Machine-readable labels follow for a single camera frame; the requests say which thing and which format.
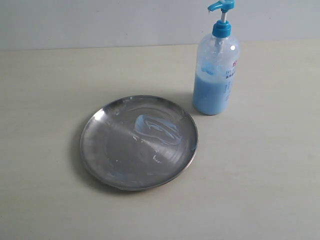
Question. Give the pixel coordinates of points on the blue pump dispenser bottle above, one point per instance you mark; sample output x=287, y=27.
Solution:
x=217, y=56

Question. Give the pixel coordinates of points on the blue soap blob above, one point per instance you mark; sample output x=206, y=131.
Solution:
x=158, y=128

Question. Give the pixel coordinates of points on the round stainless steel plate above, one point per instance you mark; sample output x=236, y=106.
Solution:
x=117, y=156

